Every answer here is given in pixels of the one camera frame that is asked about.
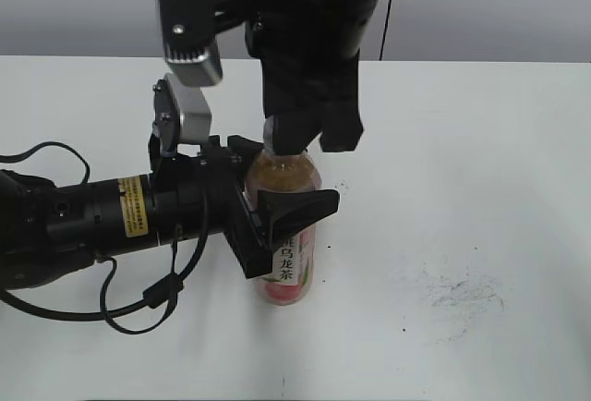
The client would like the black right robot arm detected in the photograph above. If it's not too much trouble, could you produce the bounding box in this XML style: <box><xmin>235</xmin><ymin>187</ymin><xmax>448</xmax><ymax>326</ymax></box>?
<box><xmin>245</xmin><ymin>0</ymin><xmax>379</xmax><ymax>155</ymax></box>

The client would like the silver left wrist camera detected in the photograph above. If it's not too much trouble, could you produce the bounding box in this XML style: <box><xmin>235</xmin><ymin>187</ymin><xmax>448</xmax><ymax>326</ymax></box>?
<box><xmin>152</xmin><ymin>73</ymin><xmax>211</xmax><ymax>157</ymax></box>

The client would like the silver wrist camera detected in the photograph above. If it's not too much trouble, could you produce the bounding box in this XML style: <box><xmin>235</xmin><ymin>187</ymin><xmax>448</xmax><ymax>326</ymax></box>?
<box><xmin>152</xmin><ymin>73</ymin><xmax>211</xmax><ymax>157</ymax></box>
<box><xmin>154</xmin><ymin>0</ymin><xmax>259</xmax><ymax>89</ymax></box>

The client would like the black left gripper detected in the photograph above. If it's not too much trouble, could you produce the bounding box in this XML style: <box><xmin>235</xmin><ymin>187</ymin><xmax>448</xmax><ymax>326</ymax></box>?
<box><xmin>146</xmin><ymin>135</ymin><xmax>340</xmax><ymax>278</ymax></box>

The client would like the white bottle cap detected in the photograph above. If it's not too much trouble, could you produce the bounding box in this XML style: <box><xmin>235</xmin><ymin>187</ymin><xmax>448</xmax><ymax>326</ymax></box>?
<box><xmin>262</xmin><ymin>116</ymin><xmax>276</xmax><ymax>155</ymax></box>

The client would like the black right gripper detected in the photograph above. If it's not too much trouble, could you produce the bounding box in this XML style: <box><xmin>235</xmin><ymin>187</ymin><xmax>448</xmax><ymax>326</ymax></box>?
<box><xmin>245</xmin><ymin>13</ymin><xmax>364</xmax><ymax>155</ymax></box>

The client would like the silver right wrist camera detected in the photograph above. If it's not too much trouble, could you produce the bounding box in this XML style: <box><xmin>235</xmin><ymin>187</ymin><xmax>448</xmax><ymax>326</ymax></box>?
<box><xmin>154</xmin><ymin>0</ymin><xmax>259</xmax><ymax>89</ymax></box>

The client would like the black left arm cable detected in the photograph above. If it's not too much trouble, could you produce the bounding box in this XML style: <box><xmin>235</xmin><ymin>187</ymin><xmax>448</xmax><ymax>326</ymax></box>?
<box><xmin>0</xmin><ymin>141</ymin><xmax>207</xmax><ymax>334</ymax></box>

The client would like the peach oolong tea bottle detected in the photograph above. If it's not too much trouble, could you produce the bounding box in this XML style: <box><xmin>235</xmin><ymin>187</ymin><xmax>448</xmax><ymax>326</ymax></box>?
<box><xmin>246</xmin><ymin>150</ymin><xmax>321</xmax><ymax>306</ymax></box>

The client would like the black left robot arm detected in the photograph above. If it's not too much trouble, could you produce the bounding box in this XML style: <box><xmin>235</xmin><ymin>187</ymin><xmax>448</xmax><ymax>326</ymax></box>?
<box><xmin>1</xmin><ymin>136</ymin><xmax>339</xmax><ymax>290</ymax></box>

